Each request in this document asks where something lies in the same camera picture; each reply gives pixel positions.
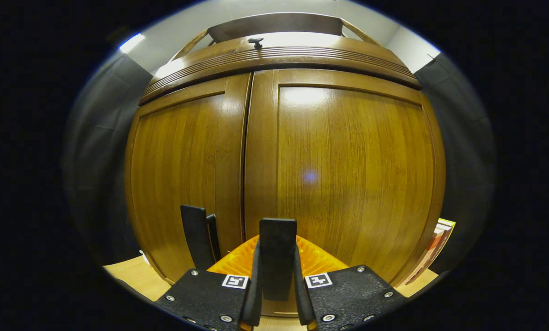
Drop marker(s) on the wooden shoe cabinet door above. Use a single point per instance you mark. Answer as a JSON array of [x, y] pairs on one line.
[[357, 174], [182, 161]]

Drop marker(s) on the black drawer knob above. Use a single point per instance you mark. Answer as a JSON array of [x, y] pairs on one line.
[[256, 42]]

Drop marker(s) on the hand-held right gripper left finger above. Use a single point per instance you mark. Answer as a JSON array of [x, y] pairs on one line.
[[254, 299]]

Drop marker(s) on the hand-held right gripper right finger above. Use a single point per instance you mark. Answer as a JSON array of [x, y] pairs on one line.
[[300, 299]]

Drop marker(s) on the wooden double-door shoe cabinet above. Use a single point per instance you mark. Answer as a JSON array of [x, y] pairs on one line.
[[274, 23]]

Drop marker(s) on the wooden cabinet drawer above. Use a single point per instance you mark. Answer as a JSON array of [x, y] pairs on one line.
[[283, 57]]

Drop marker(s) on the white and red book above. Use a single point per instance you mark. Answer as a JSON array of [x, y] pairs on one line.
[[433, 250]]

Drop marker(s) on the ceiling light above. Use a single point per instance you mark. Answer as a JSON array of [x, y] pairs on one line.
[[132, 42]]

